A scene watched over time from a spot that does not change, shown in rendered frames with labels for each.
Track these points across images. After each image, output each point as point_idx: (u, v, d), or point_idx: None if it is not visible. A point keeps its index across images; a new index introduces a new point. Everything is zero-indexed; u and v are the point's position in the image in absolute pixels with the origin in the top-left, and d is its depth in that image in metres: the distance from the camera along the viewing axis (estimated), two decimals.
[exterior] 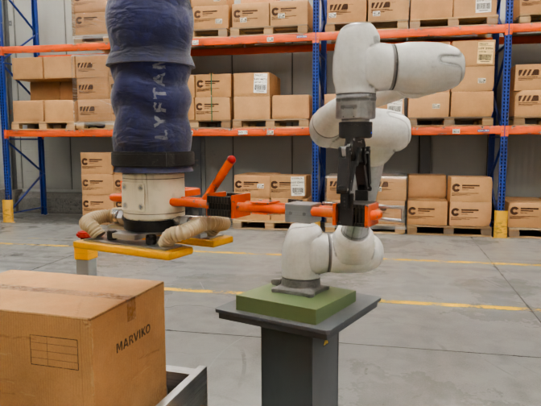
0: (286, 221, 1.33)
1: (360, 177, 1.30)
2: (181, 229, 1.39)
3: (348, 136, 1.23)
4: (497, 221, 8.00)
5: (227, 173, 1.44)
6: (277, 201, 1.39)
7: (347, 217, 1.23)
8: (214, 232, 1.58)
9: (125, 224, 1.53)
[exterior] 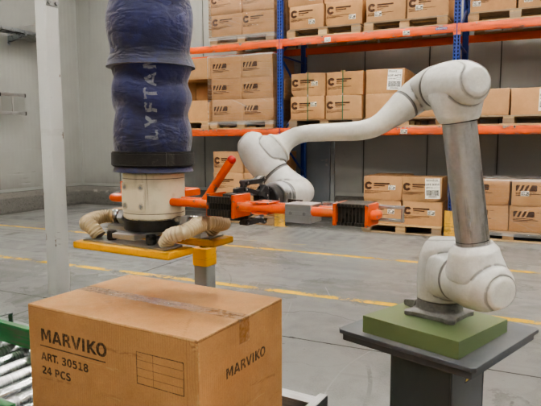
0: (286, 221, 1.33)
1: None
2: (181, 229, 1.39)
3: None
4: None
5: (227, 173, 1.44)
6: (277, 201, 1.39)
7: (229, 217, 1.42)
8: (214, 232, 1.58)
9: (125, 224, 1.53)
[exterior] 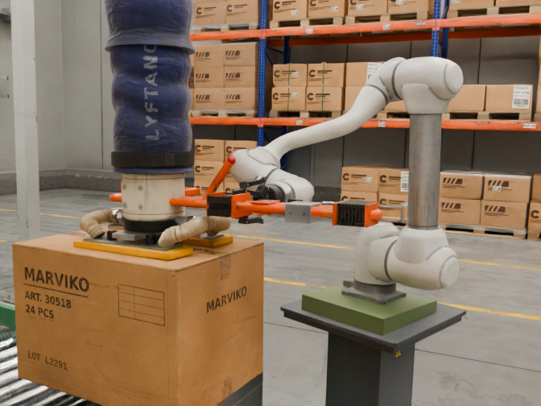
0: (286, 221, 1.33)
1: None
2: (181, 229, 1.39)
3: None
4: None
5: (227, 173, 1.44)
6: (277, 201, 1.39)
7: None
8: (214, 232, 1.58)
9: (125, 224, 1.53)
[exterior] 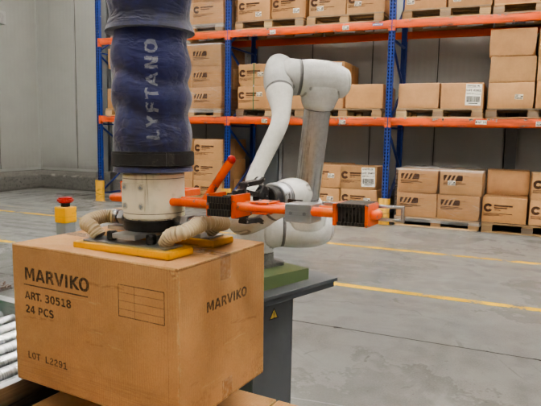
0: (286, 221, 1.33)
1: None
2: (181, 229, 1.39)
3: None
4: None
5: (227, 173, 1.44)
6: (277, 201, 1.39)
7: None
8: (214, 232, 1.58)
9: (125, 224, 1.53)
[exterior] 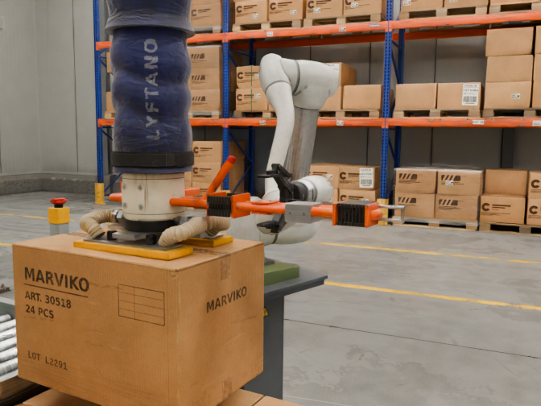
0: (286, 221, 1.33)
1: (278, 180, 1.62)
2: (181, 229, 1.39)
3: None
4: None
5: (227, 173, 1.44)
6: (277, 201, 1.39)
7: (262, 225, 1.57)
8: (214, 232, 1.58)
9: (125, 224, 1.53)
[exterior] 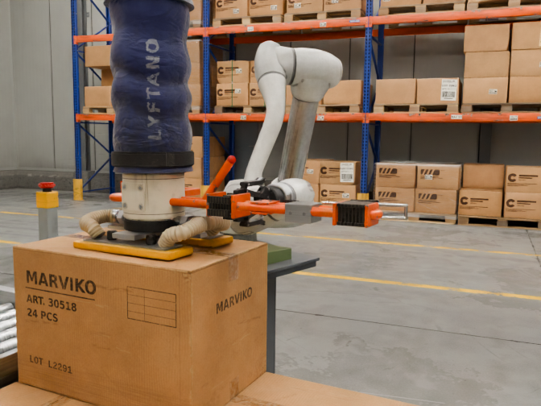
0: (286, 221, 1.33)
1: None
2: (181, 229, 1.39)
3: None
4: None
5: (227, 173, 1.44)
6: (277, 201, 1.39)
7: (229, 218, 1.43)
8: (214, 232, 1.58)
9: (125, 224, 1.53)
